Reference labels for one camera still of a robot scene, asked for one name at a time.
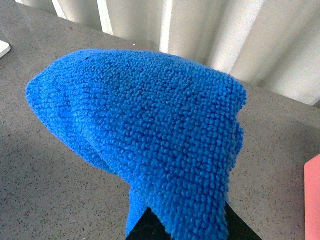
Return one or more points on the white rack with wooden bars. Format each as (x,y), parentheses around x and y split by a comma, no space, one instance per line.
(4,48)

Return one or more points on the blue microfiber cloth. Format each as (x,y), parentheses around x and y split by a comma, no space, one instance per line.
(166,125)

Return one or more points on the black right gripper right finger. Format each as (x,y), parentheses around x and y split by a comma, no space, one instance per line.
(236,227)

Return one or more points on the white curtain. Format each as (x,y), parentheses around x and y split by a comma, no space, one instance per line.
(272,44)

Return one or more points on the pink plastic box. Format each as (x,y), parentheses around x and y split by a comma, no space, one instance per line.
(312,198)

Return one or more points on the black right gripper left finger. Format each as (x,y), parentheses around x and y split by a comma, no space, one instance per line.
(148,227)

